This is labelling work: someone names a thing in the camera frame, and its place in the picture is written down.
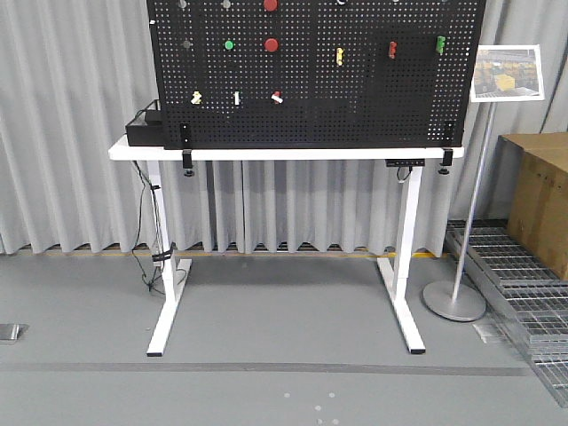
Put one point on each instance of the red round button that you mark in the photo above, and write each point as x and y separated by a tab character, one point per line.
271	44
271	5

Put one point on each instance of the upper red round button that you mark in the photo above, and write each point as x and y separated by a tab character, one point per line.
271	5

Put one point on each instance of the white standing desk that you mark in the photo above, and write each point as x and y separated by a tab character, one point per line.
394	275

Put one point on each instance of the yellow toggle switch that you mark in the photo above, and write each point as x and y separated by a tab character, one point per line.
339	56

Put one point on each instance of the metal sign stand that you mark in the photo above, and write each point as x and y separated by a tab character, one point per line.
456	301

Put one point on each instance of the printed photo sign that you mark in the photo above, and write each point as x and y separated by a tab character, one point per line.
507	73

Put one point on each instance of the green toggle switch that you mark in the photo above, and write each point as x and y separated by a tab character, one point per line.
441	44

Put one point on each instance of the red toggle switch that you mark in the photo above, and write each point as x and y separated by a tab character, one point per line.
392	49

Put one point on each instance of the black box on desk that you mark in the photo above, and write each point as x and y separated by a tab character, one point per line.
140	133

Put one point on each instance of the left black table clamp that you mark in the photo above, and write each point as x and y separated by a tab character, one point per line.
187	159

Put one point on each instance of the desk height control panel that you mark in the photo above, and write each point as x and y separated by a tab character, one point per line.
405	163

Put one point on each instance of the metal floor grating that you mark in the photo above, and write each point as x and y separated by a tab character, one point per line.
528	301

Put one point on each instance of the black table clamp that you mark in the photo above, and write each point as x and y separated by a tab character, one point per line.
187	159
447	159

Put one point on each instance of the yellow white rotary knob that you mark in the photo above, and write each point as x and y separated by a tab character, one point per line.
196	98

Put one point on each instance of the red white rotary knob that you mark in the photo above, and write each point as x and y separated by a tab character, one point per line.
276	97

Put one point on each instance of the brown cardboard box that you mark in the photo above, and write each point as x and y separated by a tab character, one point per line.
538	217

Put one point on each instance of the lower red round button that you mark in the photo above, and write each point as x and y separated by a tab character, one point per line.
271	44

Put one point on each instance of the right black table clamp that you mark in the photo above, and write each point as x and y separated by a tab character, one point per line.
447	159

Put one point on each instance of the black perforated pegboard panel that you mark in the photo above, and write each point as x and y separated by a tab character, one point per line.
371	101

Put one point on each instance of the small metal floor plate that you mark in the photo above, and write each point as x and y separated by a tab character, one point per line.
10	333

